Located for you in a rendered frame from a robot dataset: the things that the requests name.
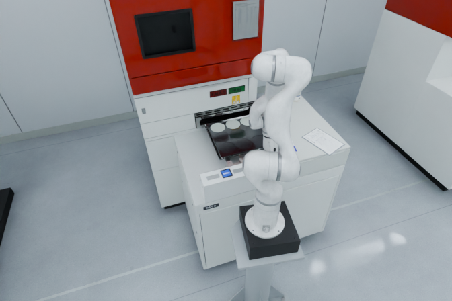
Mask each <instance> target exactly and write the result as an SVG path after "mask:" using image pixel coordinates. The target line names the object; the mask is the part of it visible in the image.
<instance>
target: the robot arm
mask: <svg viewBox="0 0 452 301"><path fill-rule="evenodd" d="M251 74H252V75H253V77H254V78H256V79H257V80H260V81H266V89H265V94H264V95H263V96H261V97H260V98H258V99H257V100H256V101H255V102H254V103H253V105H252V106H251V108H250V113H249V120H248V123H249V126H250V128H251V129H254V130H255V129H260V128H262V133H263V148H264V150H265V151H264V150H253V151H250V152H248V153H247V154H246V155H245V157H244V158H243V163H242V169H243V173H244V175H245V177H246V178H247V180H248V181H249V182H250V183H251V184H252V185H253V186H254V187H255V188H256V191H255V198H254V206H253V207H252V208H250V209H249V210H248V211H247V213H246V216H245V224H246V227H247V229H248V230H249V231H250V232H251V233H252V234H253V235H255V236H257V237H260V238H263V239H271V238H274V237H277V236H278V235H279V234H280V233H281V232H282V231H283V228H284V226H285V219H284V217H283V215H282V214H281V213H280V212H279V211H280V205H281V201H282V197H283V186H282V185H281V183H280V182H279V181H281V182H291V181H294V180H296V179H297V178H298V177H299V176H300V172H301V165H300V162H299V158H298V156H297V153H296V151H295V149H294V146H293V143H292V140H291V134H290V121H291V109H292V104H293V101H294V99H295V98H296V96H298V94H299V93H300V92H301V91H302V90H303V89H304V88H305V87H306V86H307V85H308V84H309V82H310V80H311V77H312V74H313V73H312V67H311V64H310V62H309V61H308V60H306V59H305V58H302V57H298V56H289V53H288V52H287V51H286V50H285V49H283V48H278V49H276V50H272V51H267V52H262V53H260V54H258V55H257V56H256V57H255V58H254V59H253V61H252V63H251ZM278 145H279V147H280V152H278Z"/></svg>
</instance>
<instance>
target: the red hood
mask: <svg viewBox="0 0 452 301"><path fill-rule="evenodd" d="M109 2H110V7H111V10H112V15H113V18H114V23H115V26H116V31H117V34H118V39H119V42H120V47H121V49H122V54H123V57H124V62H125V65H126V70H127V73H128V78H129V81H130V86H131V89H132V92H133V95H140V94H144V93H150V92H155V91H162V90H166V89H173V88H177V87H184V86H188V85H195V84H199V83H206V82H210V81H217V80H221V79H228V78H233V77H240V76H244V75H251V63H252V61H253V59H254V58H255V57H256V56H257V55H258V54H260V53H262V34H263V22H264V0H109Z"/></svg>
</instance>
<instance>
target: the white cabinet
mask: <svg viewBox="0 0 452 301"><path fill-rule="evenodd" d="M175 143H176V141H175ZM176 151H177V156H178V163H179V168H180V175H181V179H182V187H183V191H184V199H185V203H186V207H187V210H188V215H189V217H190V221H191V225H192V229H193V232H194V236H195V239H196V244H197V247H198V251H199V254H200V258H201V261H202V266H203V269H208V268H211V267H214V266H217V265H220V264H224V263H227V262H230V261H233V260H236V258H235V251H234V247H233V241H232V237H231V228H232V227H233V225H234V224H235V223H236V222H237V221H238V220H239V207H240V206H246V205H252V204H254V198H255V191H256V190H253V191H249V192H245V193H241V194H238V195H236V196H231V197H228V198H223V199H221V200H217V201H214V202H209V203H206V204H202V205H199V206H195V205H194V202H193V199H192V195H191V192H190V188H189V185H188V182H187V178H186V175H185V172H184V168H183V165H182V162H181V158H180V155H179V152H178V148H177V145H176ZM344 167H345V165H340V166H337V167H332V168H330V169H325V170H323V171H318V172H315V173H311V174H308V175H304V176H300V177H298V178H297V179H296V180H294V181H291V182H282V183H281V185H282V188H283V194H282V201H285V203H286V205H287V208H288V210H289V213H290V215H291V218H292V220H293V223H294V225H295V228H296V230H297V233H298V235H299V238H303V237H307V236H309V235H312V234H315V233H318V232H321V231H323V230H324V227H325V225H326V221H327V219H328V215H329V213H330V209H331V207H332V203H333V201H334V197H335V195H336V191H337V189H338V185H339V183H340V179H341V176H342V173H343V170H344Z"/></svg>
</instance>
